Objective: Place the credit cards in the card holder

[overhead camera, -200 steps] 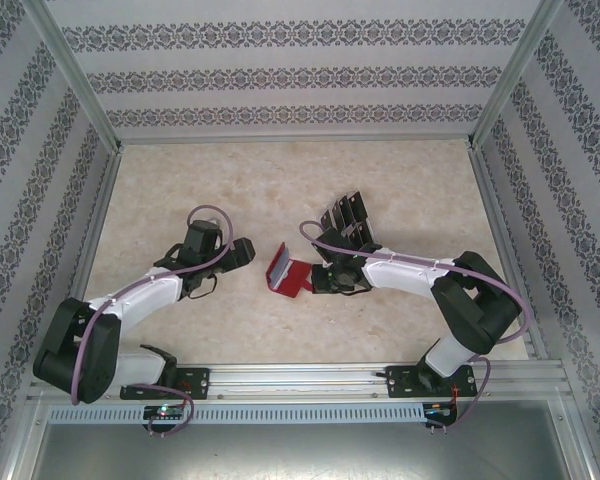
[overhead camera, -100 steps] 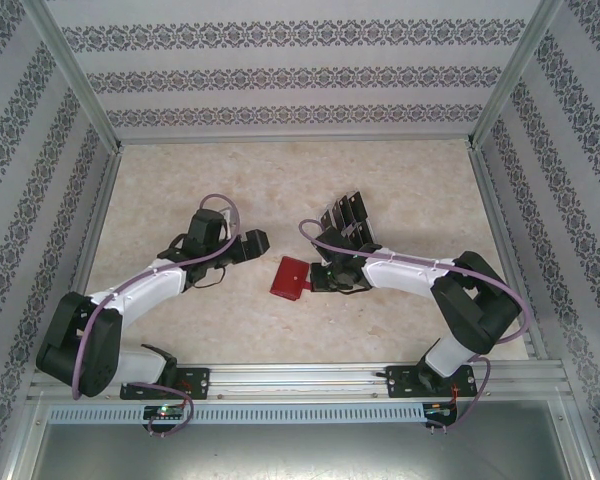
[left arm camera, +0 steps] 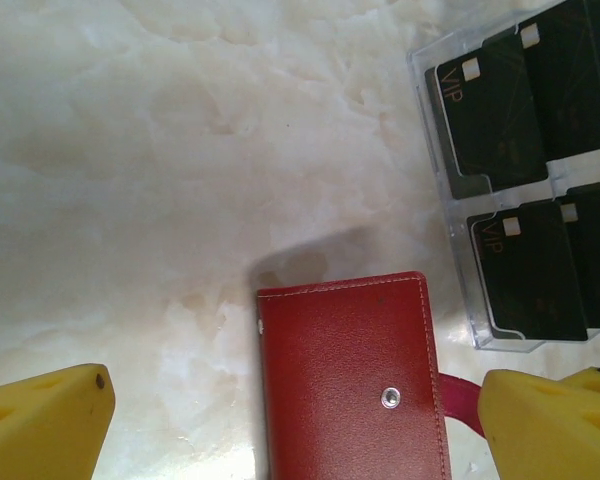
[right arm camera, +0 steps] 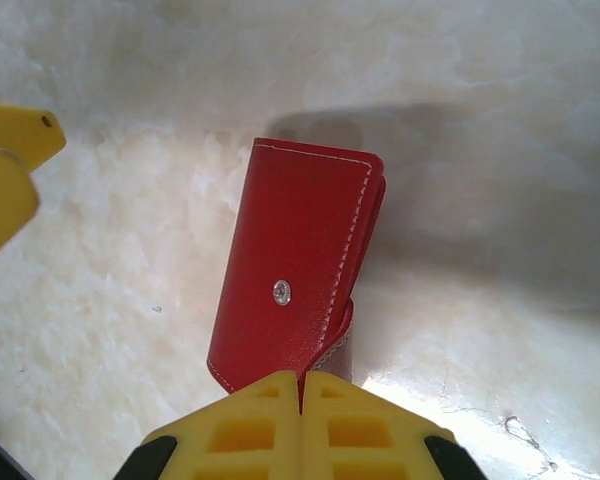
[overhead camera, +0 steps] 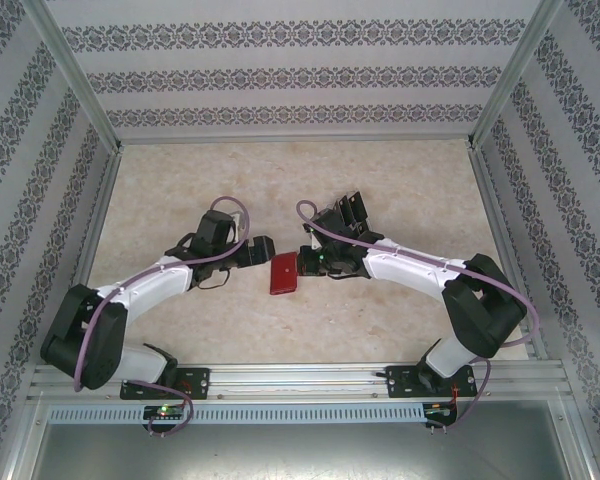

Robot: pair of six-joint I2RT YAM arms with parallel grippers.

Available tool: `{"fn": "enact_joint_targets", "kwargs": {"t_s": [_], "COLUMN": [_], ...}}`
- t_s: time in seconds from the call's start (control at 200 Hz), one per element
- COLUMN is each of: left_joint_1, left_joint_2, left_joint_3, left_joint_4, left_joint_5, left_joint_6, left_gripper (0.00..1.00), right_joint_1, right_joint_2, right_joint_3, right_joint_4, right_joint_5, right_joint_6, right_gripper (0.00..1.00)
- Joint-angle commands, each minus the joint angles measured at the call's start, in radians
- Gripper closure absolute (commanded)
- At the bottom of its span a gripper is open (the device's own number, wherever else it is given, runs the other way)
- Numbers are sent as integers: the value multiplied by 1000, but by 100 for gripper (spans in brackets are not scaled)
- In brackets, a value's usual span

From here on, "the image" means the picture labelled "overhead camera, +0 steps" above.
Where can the aluminium table side rail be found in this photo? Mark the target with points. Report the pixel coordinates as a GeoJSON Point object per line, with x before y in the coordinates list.
{"type": "Point", "coordinates": [504, 250]}
{"type": "Point", "coordinates": [89, 250]}

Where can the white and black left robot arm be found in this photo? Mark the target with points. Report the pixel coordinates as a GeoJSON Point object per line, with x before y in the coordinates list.
{"type": "Point", "coordinates": [155, 287]}

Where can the small circuit board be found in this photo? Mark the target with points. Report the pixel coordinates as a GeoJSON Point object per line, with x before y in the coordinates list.
{"type": "Point", "coordinates": [162, 412]}
{"type": "Point", "coordinates": [440, 409]}

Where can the grey metal sheet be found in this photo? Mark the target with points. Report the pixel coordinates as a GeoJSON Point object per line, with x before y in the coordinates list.
{"type": "Point", "coordinates": [300, 450]}

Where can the aluminium frame post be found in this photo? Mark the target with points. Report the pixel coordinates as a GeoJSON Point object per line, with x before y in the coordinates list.
{"type": "Point", "coordinates": [517, 75]}
{"type": "Point", "coordinates": [70, 75]}

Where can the long aluminium base rail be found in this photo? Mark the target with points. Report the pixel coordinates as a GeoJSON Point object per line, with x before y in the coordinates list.
{"type": "Point", "coordinates": [300, 382]}

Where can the red card holder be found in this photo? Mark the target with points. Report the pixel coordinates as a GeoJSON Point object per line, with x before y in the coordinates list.
{"type": "Point", "coordinates": [283, 275]}

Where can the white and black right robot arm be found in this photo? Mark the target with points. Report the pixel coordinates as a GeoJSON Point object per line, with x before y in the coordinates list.
{"type": "Point", "coordinates": [410, 277]}

